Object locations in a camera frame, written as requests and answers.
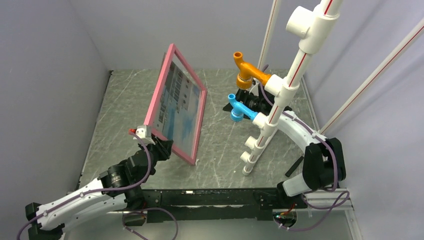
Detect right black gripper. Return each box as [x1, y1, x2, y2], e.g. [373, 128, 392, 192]
[223, 88, 265, 120]

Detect building and sky photo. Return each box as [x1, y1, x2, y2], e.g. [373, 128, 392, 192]
[153, 55, 201, 157]

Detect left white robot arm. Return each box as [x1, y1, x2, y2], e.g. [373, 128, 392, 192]
[25, 138, 173, 240]

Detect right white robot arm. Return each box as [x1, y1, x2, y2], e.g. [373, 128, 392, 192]
[223, 90, 347, 208]

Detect blue pipe fitting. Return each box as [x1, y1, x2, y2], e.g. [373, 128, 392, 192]
[228, 93, 258, 122]

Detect orange pipe fitting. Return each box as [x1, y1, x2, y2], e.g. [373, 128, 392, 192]
[233, 51, 272, 90]

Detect black flat bar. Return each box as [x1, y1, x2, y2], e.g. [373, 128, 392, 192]
[285, 156, 304, 178]

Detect white pvc pipe stand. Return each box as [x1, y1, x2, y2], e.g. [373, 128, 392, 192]
[240, 0, 342, 176]

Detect white diagonal pipe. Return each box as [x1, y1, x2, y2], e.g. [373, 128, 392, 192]
[319, 17, 424, 134]

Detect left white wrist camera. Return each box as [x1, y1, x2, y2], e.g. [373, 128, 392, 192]
[128, 125, 156, 145]

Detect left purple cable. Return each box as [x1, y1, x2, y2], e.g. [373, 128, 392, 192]
[15, 131, 180, 240]

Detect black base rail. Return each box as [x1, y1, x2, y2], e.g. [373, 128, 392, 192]
[126, 187, 307, 223]

